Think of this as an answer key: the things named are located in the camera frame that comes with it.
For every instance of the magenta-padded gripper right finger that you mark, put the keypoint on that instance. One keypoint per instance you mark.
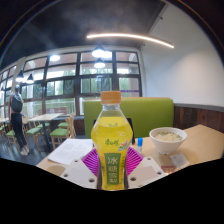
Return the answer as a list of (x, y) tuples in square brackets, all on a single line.
[(146, 170)]

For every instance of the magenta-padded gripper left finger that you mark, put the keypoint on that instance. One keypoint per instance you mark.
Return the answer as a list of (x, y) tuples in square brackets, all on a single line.
[(80, 173)]

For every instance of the yellow drink bottle orange cap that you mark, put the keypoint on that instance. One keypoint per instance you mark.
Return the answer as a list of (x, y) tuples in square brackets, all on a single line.
[(111, 140)]

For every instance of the white printed paper sheets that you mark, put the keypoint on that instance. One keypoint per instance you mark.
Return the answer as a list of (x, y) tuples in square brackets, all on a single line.
[(71, 150)]

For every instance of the small blue-capped white tube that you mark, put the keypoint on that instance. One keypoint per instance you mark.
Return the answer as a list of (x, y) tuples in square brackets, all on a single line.
[(139, 145)]

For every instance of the small white paper packet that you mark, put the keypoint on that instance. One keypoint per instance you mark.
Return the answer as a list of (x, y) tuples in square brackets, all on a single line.
[(180, 160)]

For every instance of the white bowl of food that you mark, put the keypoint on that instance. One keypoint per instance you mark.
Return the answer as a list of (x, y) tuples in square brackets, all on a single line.
[(167, 138)]

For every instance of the wooden chairs with green seats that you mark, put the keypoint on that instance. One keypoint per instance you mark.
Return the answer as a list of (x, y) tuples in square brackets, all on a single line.
[(60, 132)]

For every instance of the green padded bench backrest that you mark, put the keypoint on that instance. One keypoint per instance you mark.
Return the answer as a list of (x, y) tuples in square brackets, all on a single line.
[(150, 111)]

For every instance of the light wooden dining table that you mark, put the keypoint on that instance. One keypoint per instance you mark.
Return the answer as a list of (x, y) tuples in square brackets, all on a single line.
[(45, 117)]

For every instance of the person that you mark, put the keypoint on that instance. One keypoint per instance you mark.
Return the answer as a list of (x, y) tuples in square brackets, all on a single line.
[(16, 116)]

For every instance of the long curved ceiling light strip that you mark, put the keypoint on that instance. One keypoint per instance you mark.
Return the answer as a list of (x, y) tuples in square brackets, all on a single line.
[(133, 35)]

